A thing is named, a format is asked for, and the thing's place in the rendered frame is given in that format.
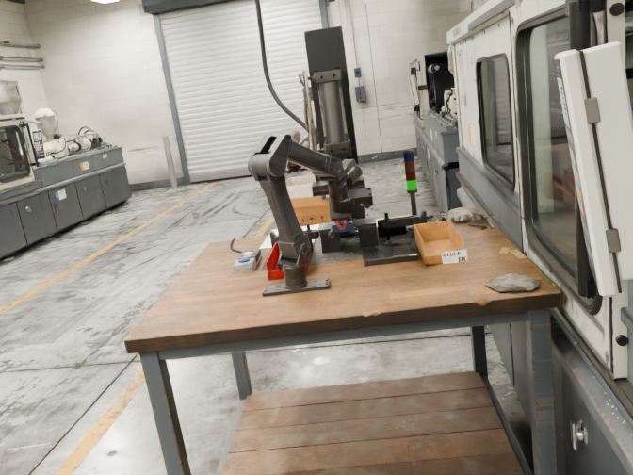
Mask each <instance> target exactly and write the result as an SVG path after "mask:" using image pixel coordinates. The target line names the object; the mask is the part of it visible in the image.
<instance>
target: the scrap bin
mask: <svg viewBox="0 0 633 475"><path fill-rule="evenodd" d="M279 257H280V248H279V245H278V243H277V242H275V244H274V246H273V248H272V250H271V252H270V254H269V257H268V260H267V262H266V266H267V272H268V280H269V281H271V280H280V279H284V270H279V267H278V264H277V262H278V261H279ZM310 257H311V254H310V255H309V257H308V260H307V263H306V264H304V270H305V276H306V274H307V270H308V266H309V262H310Z"/></svg>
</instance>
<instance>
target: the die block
mask: <svg viewBox="0 0 633 475"><path fill-rule="evenodd" d="M358 233H359V239H360V247H361V249H363V247H369V246H377V245H379V240H378V231H377V226H371V227H364V228H358ZM345 234H351V231H346V232H337V233H335V237H333V238H332V239H330V238H329V232H326V233H319V235H320V242H321V249H322V253H323V254H325V253H334V252H341V240H340V235H345Z"/></svg>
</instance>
